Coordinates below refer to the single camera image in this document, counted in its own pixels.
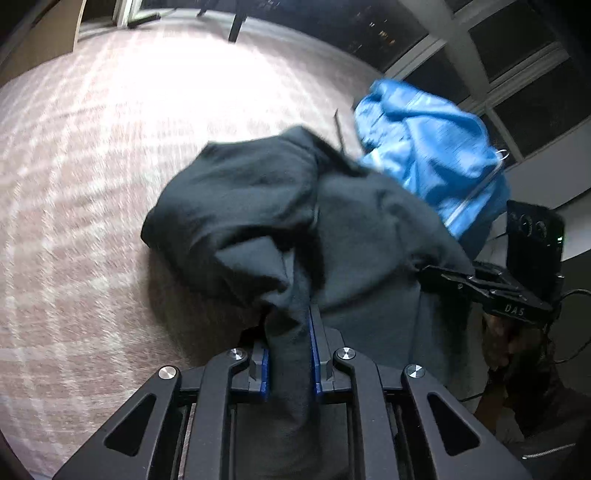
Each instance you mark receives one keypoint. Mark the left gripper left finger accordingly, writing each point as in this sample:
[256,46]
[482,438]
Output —
[251,380]

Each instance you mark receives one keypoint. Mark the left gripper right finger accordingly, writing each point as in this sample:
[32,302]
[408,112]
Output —
[329,381]

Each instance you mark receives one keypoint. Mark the black elastic-waist pants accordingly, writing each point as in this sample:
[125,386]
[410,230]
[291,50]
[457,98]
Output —
[278,225]

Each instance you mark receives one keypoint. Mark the blue zip jacket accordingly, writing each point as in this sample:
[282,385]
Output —
[436,151]

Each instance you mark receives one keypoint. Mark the pink plaid rug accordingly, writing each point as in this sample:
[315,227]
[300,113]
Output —
[88,141]

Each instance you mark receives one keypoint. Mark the large wooden board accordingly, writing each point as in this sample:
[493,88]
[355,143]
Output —
[49,31]

